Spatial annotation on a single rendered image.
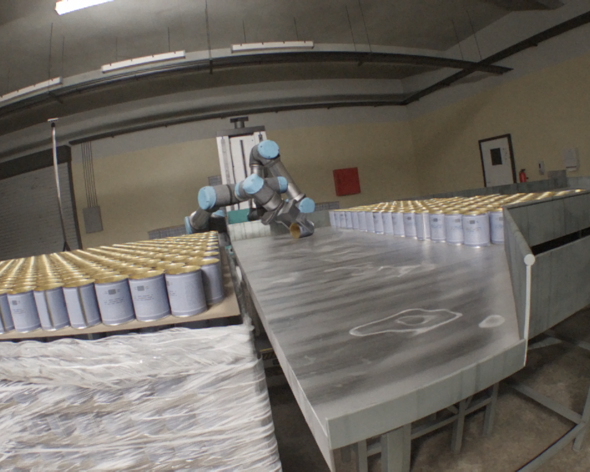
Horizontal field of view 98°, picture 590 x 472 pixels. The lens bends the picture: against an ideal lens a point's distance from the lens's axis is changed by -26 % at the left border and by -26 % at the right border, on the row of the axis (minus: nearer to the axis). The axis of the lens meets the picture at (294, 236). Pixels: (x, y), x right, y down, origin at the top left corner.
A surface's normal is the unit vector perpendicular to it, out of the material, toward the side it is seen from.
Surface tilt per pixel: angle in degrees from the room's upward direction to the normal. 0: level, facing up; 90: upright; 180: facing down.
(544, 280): 90
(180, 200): 90
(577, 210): 90
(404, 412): 90
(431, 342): 0
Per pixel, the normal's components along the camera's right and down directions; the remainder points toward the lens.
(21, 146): 0.22, 0.07
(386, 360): -0.15, -0.98
